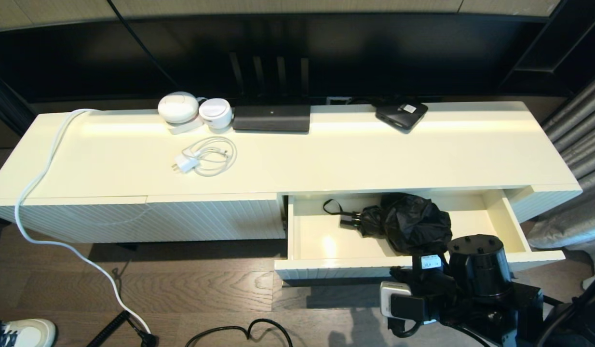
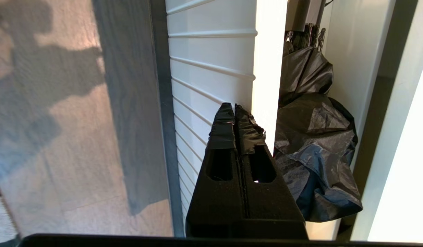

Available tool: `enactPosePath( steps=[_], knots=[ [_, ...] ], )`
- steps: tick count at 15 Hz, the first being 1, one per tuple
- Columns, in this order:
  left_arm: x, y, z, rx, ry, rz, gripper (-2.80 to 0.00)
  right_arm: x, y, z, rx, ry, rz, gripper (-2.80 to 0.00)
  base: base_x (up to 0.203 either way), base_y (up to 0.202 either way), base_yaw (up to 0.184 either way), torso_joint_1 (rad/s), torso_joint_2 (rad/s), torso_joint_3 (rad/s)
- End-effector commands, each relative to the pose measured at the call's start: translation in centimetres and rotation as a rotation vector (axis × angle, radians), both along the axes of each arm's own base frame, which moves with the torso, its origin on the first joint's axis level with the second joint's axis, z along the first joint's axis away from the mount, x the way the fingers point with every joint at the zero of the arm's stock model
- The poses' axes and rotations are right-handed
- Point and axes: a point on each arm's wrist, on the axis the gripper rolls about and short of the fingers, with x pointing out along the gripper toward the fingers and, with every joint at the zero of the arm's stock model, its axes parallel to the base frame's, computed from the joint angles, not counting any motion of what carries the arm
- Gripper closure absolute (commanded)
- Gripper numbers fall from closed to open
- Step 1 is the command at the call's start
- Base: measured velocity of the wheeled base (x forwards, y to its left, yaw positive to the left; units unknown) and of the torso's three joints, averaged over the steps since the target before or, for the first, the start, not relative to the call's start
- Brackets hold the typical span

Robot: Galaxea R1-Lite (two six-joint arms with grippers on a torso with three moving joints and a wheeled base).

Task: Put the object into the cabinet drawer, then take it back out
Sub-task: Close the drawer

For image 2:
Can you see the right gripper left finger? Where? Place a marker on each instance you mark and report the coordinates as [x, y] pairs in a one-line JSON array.
[[218, 199]]

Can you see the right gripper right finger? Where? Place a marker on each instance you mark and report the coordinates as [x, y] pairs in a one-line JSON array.
[[269, 202]]

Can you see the black umbrella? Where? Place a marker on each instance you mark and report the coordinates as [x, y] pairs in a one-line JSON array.
[[314, 144]]

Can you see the white fluted drawer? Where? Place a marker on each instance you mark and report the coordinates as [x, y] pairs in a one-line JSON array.
[[211, 48]]

